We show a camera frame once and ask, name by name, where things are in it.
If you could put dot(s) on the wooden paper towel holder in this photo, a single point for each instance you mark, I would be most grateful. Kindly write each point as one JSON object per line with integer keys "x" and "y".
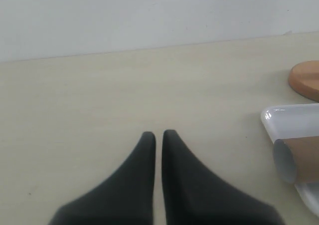
{"x": 304, "y": 79}

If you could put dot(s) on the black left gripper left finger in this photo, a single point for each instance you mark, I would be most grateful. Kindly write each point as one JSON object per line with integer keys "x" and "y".
{"x": 125, "y": 198}

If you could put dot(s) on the brown cardboard tube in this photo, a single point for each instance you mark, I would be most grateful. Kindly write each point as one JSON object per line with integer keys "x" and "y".
{"x": 297, "y": 159}

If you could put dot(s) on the white rectangular plastic tray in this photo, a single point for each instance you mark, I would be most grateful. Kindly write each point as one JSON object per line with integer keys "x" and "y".
{"x": 295, "y": 121}

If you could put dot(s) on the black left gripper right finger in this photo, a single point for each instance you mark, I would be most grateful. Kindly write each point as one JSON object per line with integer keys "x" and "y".
{"x": 193, "y": 195}

